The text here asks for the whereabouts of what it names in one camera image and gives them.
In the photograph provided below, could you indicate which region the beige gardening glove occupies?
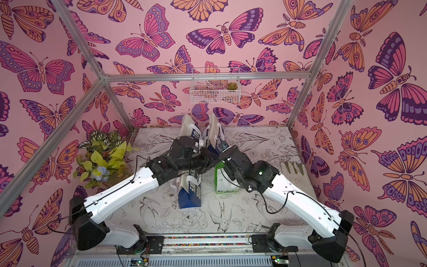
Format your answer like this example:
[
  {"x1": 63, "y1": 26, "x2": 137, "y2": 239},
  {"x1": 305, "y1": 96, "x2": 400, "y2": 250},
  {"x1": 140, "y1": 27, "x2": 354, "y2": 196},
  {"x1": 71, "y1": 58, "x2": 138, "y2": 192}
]
[{"x1": 280, "y1": 161, "x2": 317, "y2": 199}]

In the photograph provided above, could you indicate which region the white wire basket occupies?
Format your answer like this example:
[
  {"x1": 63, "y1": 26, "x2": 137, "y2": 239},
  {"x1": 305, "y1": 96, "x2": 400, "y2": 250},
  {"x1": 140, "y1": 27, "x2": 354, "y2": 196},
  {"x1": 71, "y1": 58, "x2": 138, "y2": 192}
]
[{"x1": 189, "y1": 67, "x2": 241, "y2": 104}]

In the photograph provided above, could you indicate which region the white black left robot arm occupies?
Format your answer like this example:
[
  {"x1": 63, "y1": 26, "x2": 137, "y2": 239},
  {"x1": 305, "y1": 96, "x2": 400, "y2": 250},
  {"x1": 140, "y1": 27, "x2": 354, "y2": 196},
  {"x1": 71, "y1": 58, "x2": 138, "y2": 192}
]
[{"x1": 68, "y1": 136, "x2": 219, "y2": 251}]

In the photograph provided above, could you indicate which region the small succulent in basket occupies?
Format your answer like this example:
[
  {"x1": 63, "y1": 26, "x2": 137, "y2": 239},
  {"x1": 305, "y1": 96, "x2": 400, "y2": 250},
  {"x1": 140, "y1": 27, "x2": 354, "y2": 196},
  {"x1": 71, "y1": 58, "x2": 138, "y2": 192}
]
[{"x1": 226, "y1": 82, "x2": 238, "y2": 91}]

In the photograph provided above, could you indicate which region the back left blue white bag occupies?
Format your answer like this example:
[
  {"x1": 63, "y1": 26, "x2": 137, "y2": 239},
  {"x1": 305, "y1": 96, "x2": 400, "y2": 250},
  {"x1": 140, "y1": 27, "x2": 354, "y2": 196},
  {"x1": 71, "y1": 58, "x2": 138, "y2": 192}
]
[{"x1": 179, "y1": 115, "x2": 204, "y2": 143}]

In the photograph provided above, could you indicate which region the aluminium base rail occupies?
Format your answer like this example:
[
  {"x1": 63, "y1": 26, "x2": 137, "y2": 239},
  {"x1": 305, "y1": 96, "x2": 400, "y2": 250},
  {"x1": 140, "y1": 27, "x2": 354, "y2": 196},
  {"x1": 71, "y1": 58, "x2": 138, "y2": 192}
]
[{"x1": 60, "y1": 234, "x2": 335, "y2": 267}]

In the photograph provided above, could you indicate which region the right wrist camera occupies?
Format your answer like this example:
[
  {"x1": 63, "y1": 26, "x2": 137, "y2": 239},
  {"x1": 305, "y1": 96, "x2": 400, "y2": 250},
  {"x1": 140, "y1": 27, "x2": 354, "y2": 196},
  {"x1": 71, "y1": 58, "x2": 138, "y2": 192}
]
[{"x1": 216, "y1": 141, "x2": 230, "y2": 154}]

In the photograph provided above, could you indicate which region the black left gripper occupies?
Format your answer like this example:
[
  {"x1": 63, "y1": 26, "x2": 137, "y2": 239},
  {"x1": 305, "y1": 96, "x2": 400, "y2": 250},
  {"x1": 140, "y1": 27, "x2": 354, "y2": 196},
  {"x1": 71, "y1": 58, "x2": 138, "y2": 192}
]
[{"x1": 177, "y1": 148, "x2": 223, "y2": 175}]

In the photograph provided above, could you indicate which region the back right blue white bag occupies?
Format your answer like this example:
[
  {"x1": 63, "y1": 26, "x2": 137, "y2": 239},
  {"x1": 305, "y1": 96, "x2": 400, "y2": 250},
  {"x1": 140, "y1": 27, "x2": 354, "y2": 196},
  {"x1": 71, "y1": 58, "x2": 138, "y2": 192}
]
[{"x1": 203, "y1": 113, "x2": 225, "y2": 155}]

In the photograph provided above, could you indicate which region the artificial potted plant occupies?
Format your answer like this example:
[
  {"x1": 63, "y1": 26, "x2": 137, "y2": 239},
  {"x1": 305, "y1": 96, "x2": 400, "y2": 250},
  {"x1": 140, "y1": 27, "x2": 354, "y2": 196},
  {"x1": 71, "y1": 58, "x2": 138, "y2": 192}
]
[{"x1": 73, "y1": 130, "x2": 132, "y2": 189}]

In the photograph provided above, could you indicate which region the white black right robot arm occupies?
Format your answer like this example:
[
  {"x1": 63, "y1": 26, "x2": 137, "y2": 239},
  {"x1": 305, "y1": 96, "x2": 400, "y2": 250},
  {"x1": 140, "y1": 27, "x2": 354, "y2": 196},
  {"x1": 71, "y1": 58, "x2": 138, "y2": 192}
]
[{"x1": 219, "y1": 142, "x2": 355, "y2": 263}]

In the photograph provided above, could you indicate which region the green white takeout bag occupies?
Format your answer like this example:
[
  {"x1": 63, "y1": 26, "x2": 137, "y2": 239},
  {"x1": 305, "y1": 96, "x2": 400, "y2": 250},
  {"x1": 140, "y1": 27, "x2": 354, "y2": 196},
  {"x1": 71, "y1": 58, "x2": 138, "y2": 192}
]
[{"x1": 214, "y1": 162, "x2": 239, "y2": 194}]

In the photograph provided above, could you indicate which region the blue white takeout bag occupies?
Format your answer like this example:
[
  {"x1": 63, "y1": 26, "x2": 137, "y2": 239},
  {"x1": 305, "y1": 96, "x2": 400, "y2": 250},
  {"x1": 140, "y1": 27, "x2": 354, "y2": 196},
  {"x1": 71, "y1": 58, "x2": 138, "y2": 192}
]
[{"x1": 174, "y1": 171, "x2": 201, "y2": 209}]

